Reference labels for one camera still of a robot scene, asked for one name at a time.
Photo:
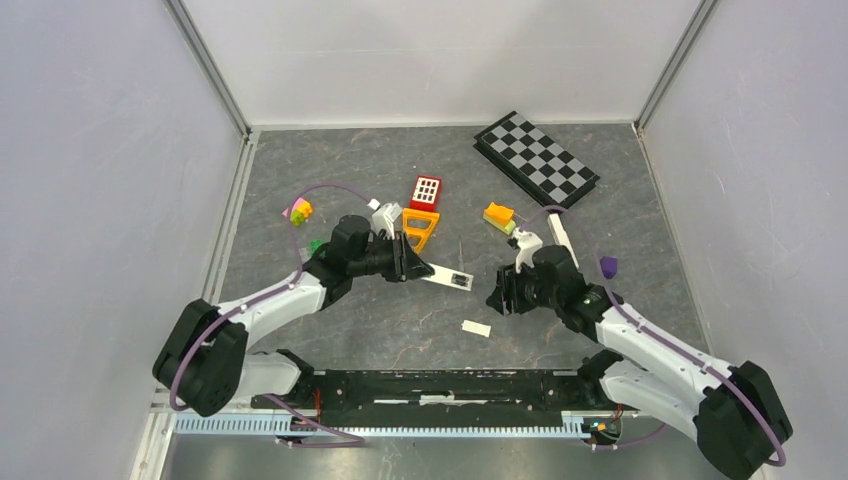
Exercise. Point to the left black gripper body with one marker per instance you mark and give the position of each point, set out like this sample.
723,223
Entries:
383,258

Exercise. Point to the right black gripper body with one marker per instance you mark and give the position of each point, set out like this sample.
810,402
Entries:
525,289

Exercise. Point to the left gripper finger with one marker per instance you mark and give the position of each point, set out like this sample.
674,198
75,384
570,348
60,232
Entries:
415,269
409,257

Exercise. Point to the white remote control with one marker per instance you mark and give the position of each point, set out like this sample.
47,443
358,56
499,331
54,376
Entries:
450,278
560,235

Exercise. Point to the white battery cover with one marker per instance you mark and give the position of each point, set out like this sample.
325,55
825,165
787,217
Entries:
476,328

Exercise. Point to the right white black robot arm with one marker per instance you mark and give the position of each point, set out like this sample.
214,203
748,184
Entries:
733,413

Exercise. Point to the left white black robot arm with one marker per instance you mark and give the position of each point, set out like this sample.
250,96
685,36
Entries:
204,363

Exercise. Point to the red white window block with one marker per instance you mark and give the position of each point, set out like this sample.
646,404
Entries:
426,193

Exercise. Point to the orange green toy block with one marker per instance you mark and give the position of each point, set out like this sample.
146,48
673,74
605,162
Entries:
500,217

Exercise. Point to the green blue grey blocks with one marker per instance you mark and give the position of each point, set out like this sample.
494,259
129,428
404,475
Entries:
314,247

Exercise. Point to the purple cube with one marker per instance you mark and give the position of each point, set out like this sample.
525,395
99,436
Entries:
609,266

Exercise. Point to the pink yellow green blocks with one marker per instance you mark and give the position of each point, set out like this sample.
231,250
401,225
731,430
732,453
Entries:
301,211

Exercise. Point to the black grey checkerboard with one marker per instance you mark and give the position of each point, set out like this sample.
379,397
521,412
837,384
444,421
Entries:
535,162

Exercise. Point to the orange triangular plastic frame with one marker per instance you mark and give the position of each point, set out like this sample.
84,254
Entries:
419,226

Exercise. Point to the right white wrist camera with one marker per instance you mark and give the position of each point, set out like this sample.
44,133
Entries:
526,244

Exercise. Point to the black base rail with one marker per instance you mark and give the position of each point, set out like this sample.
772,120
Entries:
447,398

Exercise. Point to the white slotted cable duct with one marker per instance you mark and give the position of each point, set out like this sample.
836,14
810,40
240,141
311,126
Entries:
278,423

